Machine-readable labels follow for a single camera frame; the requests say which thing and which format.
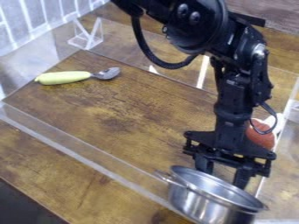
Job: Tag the clear acrylic enclosure wall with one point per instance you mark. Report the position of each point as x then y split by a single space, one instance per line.
82 144

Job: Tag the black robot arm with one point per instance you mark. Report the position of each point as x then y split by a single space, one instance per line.
201 27

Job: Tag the green handled metal spoon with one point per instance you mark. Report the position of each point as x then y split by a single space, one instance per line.
58 78

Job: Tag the clear acrylic triangle bracket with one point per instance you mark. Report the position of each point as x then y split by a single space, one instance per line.
88 39

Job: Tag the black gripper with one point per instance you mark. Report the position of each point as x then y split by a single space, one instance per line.
233 151

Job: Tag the black strip on table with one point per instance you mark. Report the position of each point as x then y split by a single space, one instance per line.
254 20

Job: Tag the red white plush mushroom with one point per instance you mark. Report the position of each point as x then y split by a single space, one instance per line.
266 140

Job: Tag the silver metal pot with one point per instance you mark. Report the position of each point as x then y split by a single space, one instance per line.
208 199

